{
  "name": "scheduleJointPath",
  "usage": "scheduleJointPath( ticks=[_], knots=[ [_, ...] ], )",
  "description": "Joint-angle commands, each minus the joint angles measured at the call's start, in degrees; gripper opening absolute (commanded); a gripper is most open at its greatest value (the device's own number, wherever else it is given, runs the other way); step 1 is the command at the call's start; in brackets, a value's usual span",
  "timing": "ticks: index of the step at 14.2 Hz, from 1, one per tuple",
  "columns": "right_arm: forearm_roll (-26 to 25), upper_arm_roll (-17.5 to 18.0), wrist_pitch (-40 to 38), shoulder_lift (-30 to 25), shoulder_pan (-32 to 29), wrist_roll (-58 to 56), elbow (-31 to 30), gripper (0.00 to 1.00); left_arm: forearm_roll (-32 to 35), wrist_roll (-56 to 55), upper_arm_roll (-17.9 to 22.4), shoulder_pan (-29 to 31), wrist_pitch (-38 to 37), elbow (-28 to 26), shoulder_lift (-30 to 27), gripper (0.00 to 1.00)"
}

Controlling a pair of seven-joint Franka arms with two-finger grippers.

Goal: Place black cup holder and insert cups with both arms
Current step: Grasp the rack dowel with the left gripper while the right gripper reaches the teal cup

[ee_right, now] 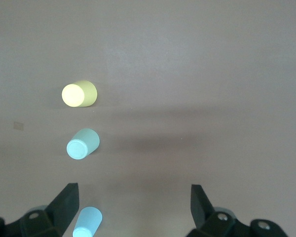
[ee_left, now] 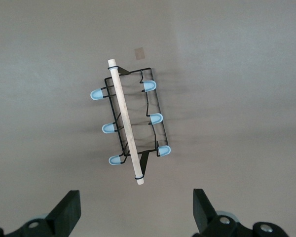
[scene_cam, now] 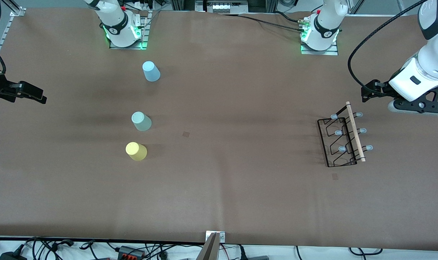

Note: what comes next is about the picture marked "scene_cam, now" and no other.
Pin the light blue plastic cup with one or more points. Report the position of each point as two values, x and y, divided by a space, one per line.
151 72

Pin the yellow plastic cup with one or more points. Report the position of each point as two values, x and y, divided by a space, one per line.
136 151

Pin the pale green plastic cup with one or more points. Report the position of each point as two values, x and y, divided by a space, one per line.
141 122

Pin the grey box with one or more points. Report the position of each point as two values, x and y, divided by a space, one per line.
257 258

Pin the aluminium frame strut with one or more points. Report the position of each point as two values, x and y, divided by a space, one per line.
10 4
356 6

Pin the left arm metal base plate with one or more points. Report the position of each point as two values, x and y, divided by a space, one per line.
312 52

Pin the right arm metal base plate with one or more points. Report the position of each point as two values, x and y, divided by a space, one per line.
145 36

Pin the white power strip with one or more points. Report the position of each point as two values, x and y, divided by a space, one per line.
222 7

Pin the black power adapter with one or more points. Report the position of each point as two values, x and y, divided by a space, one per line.
11 256

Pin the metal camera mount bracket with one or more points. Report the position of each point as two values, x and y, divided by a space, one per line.
210 249

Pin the black box with orange connectors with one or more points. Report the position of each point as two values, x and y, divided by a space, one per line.
130 252

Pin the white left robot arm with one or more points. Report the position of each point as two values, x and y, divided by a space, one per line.
325 25

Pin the brown table cover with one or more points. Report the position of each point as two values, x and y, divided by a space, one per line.
240 90

